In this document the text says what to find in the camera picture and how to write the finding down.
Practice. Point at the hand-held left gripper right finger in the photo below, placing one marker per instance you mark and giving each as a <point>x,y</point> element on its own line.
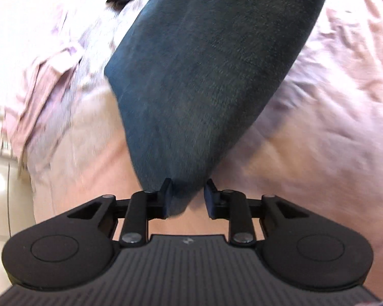
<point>212,199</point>

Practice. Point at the blue denim jeans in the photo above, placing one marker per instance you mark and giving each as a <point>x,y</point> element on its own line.
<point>210,86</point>

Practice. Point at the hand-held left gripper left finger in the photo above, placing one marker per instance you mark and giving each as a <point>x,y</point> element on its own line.
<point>166,197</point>

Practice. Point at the white furniture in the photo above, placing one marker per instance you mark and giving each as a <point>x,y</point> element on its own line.
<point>3,197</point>

